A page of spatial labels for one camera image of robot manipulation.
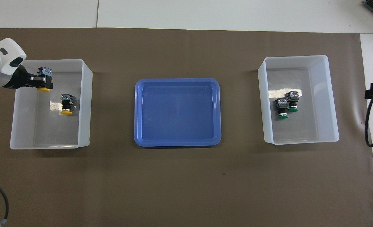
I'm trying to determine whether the brown table mat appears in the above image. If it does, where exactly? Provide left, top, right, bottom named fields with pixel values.
left=0, top=28, right=373, bottom=227

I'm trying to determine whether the green push button switch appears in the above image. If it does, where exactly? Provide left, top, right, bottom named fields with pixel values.
left=275, top=98, right=290, bottom=120
left=286, top=90, right=300, bottom=113

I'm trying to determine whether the translucent white plastic box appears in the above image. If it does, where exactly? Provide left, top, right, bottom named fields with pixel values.
left=10, top=59, right=93, bottom=150
left=257, top=55, right=340, bottom=145

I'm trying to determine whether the yellow push button switch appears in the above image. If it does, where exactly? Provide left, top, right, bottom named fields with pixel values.
left=36, top=67, right=54, bottom=93
left=60, top=93, right=77, bottom=116

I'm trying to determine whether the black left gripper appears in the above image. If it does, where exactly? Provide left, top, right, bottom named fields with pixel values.
left=4, top=64, right=54, bottom=91

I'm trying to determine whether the blue plastic tray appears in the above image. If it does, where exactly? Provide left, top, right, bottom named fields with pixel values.
left=134, top=78, right=221, bottom=147

